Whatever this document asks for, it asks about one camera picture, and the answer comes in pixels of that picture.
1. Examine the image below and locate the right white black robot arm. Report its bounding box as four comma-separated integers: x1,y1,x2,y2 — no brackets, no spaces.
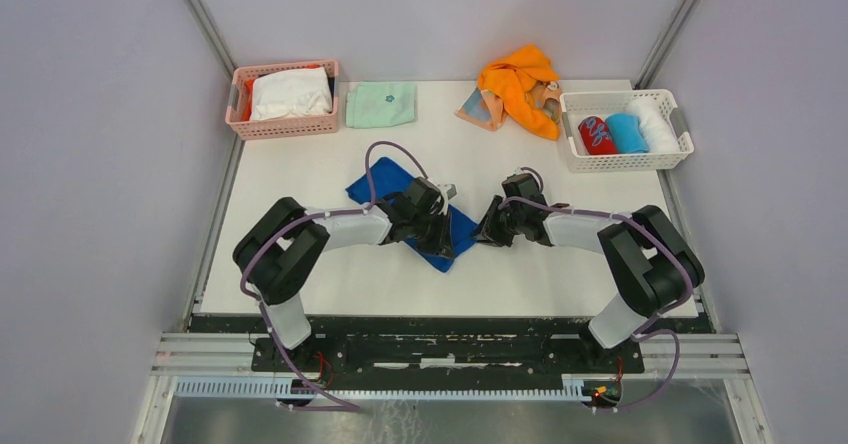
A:
472,171,706,372

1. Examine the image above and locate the mint green folded towel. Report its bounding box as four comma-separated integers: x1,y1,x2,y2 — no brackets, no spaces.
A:
345,82,417,129

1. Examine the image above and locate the pink plastic basket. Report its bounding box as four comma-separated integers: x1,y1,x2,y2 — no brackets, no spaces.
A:
224,59,340,140

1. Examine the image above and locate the red rolled towel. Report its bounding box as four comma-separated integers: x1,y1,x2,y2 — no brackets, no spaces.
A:
578,116,618,156

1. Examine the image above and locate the white plastic basket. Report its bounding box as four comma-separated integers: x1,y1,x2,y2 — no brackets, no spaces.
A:
559,89,695,173

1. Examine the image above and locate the patterned peach towel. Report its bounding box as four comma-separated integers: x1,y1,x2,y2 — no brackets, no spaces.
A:
455,82,563,131

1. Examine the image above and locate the white rolled towel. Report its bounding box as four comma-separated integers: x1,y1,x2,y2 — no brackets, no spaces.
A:
626,96,680,154

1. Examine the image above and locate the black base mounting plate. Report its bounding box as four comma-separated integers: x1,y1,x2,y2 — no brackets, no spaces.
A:
188,313,713,393

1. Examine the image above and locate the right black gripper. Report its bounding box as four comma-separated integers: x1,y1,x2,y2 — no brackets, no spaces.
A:
468,194,524,247

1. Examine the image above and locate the blue microfiber towel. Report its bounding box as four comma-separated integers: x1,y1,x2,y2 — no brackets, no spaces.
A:
345,156,478,273

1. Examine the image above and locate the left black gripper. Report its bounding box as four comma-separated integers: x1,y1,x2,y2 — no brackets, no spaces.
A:
409,208,455,260

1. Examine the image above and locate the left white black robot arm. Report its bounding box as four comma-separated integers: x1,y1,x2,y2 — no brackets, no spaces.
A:
232,177,456,371

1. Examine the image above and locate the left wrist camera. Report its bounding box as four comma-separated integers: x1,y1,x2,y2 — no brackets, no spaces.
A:
436,183,457,214

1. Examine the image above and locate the light blue rolled towel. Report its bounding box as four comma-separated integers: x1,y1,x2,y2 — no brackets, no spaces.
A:
605,113,649,154

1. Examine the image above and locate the white towel in pink basket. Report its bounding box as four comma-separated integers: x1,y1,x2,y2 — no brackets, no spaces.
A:
250,67,333,121

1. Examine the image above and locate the white slotted cable duct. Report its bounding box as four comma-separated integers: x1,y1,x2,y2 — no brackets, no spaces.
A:
174,377,590,403

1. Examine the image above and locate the orange crumpled towel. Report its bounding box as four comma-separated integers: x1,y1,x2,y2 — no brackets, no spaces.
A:
477,44,560,141

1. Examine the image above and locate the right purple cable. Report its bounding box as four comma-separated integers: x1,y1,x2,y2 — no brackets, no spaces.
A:
500,166,696,413

